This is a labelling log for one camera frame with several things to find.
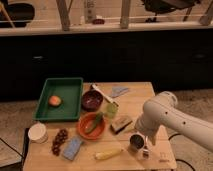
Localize blue triangular cloth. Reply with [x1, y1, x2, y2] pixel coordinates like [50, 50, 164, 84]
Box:
[111, 86, 129, 98]

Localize black office chair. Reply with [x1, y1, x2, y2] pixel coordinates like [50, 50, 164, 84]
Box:
[141, 0, 201, 23]

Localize white knife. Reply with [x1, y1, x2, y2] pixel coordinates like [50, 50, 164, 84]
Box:
[91, 84, 119, 106]

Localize wooden black brush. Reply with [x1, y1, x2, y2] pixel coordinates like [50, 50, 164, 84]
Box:
[110, 116, 132, 134]

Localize light green plastic cup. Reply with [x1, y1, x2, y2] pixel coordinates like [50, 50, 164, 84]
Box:
[106, 103, 118, 118]

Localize dark red grapes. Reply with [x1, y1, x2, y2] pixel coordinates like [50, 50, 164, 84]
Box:
[51, 129, 68, 156]

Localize metal cup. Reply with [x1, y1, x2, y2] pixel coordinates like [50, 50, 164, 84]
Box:
[129, 134, 144, 152]

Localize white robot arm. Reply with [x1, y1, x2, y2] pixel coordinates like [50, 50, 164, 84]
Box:
[135, 91, 213, 152]

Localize green cucumber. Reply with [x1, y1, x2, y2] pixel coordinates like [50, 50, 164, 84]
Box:
[85, 112, 103, 134]

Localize dark chair left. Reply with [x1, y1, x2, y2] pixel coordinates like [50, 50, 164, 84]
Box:
[0, 3, 35, 28]

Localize orange plastic bowl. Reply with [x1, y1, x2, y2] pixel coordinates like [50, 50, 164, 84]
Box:
[77, 112, 105, 140]

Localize green plastic tray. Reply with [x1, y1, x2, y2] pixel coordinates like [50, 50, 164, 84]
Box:
[34, 77, 83, 122]

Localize orange peach fruit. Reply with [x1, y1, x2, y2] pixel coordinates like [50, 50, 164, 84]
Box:
[48, 95, 62, 107]

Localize blue sponge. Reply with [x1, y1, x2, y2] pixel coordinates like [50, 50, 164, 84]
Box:
[63, 136, 83, 161]

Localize dark purple bowl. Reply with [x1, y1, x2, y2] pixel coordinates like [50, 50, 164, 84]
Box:
[82, 90, 103, 111]

